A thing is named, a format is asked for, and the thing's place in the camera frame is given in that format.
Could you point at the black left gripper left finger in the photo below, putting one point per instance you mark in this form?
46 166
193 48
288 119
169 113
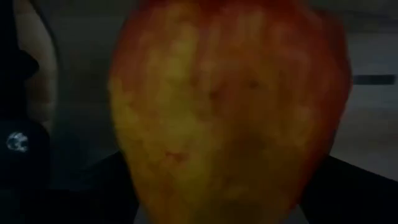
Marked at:
93 199

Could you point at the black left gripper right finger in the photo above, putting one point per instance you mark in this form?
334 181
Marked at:
351 196

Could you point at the red yellow apple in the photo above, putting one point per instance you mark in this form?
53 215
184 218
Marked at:
230 109

